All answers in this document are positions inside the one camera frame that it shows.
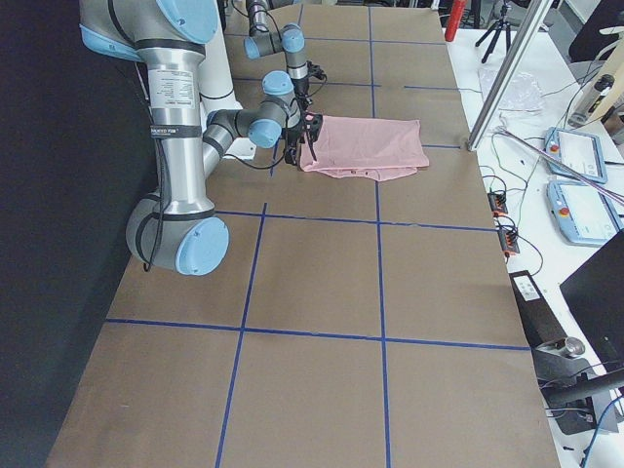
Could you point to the clear plastic bag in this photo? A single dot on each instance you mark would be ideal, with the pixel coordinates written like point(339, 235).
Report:
point(522, 94)

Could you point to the black camera tripod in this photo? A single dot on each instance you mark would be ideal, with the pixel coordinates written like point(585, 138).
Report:
point(494, 31)

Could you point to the red fire extinguisher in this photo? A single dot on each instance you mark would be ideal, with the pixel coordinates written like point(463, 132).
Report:
point(454, 19)

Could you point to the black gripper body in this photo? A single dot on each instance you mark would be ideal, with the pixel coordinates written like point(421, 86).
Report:
point(294, 136)
point(302, 90)

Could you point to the brown paper table cover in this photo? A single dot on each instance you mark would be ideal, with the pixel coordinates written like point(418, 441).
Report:
point(352, 323)

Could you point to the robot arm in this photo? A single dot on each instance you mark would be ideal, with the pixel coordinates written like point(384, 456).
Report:
point(195, 119)
point(266, 38)

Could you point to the far blue teach pendant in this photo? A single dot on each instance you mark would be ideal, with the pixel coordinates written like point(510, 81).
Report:
point(578, 151)

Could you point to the blue teach pendant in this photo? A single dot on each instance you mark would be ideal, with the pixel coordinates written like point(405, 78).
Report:
point(578, 151)
point(584, 216)

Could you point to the pink Snoopy t-shirt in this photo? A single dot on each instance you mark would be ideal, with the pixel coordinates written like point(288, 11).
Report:
point(378, 149)

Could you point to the black monitor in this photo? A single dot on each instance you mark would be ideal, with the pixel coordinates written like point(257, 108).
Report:
point(594, 296)

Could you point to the black box with label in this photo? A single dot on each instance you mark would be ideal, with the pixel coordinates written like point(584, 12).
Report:
point(539, 322)

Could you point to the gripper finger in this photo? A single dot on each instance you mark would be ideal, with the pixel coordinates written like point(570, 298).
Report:
point(290, 157)

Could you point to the near blue teach pendant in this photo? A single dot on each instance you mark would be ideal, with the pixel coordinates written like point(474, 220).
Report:
point(584, 216)

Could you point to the aluminium frame post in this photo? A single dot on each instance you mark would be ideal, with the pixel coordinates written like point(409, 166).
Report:
point(535, 15)

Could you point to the orange black connector strip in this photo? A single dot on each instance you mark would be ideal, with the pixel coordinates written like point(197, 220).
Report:
point(497, 202)

